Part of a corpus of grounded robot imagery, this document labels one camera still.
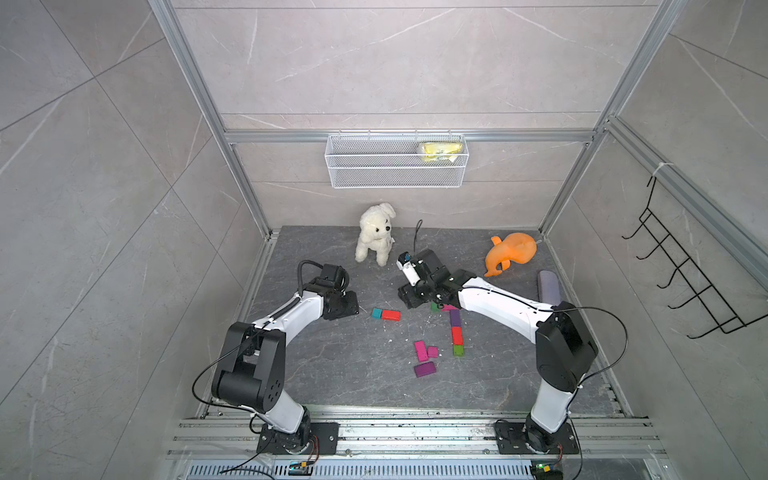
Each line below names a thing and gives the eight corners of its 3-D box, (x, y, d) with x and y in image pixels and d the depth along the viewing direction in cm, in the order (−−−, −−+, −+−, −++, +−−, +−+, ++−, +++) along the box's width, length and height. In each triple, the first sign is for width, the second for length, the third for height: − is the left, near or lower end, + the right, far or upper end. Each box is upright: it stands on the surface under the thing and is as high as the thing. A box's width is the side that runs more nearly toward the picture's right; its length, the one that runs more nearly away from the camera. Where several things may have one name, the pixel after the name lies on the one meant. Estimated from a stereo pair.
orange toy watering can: (488, 278, 107) (493, 266, 102) (470, 255, 114) (474, 243, 109) (535, 260, 112) (542, 248, 107) (515, 239, 119) (521, 227, 114)
